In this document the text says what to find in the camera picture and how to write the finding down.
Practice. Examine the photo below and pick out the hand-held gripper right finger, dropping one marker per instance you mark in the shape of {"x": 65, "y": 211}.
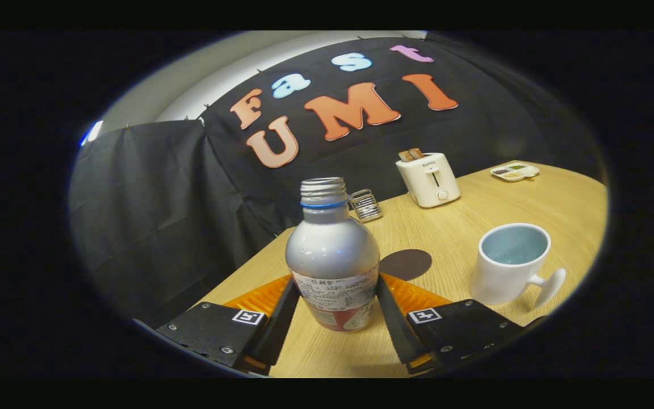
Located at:
{"x": 398, "y": 324}

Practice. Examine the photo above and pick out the white toaster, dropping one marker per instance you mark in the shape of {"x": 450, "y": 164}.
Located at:
{"x": 429, "y": 182}

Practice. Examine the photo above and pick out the dark brown round coaster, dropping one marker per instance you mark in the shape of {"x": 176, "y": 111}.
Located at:
{"x": 409, "y": 262}

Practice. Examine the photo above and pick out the white divided snack tray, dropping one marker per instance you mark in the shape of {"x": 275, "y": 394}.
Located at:
{"x": 514, "y": 171}

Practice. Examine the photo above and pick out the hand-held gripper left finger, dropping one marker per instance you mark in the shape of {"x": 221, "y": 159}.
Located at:
{"x": 279, "y": 324}

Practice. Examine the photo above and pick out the silver juice bottle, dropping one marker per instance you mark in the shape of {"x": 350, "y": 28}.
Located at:
{"x": 332, "y": 255}

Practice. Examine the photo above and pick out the black backdrop cloth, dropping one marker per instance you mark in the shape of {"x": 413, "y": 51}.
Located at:
{"x": 151, "y": 199}

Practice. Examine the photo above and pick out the white cup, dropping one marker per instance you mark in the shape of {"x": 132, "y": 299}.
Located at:
{"x": 508, "y": 272}

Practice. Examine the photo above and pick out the brown toast slice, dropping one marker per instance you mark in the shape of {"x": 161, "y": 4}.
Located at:
{"x": 416, "y": 153}
{"x": 405, "y": 155}

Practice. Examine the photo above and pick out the wooden table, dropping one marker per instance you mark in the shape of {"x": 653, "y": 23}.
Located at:
{"x": 560, "y": 216}

